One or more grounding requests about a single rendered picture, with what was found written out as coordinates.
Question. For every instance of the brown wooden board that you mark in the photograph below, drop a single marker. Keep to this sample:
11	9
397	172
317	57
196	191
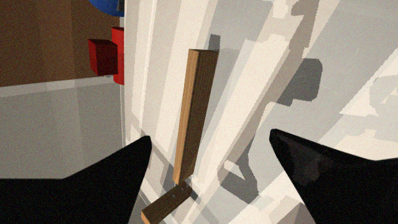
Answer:
199	75

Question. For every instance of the wooden bed post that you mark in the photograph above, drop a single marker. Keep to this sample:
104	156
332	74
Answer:
166	204

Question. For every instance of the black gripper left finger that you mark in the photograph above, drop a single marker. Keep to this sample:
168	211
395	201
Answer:
103	193

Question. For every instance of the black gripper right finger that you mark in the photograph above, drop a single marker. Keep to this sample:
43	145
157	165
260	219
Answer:
335	186

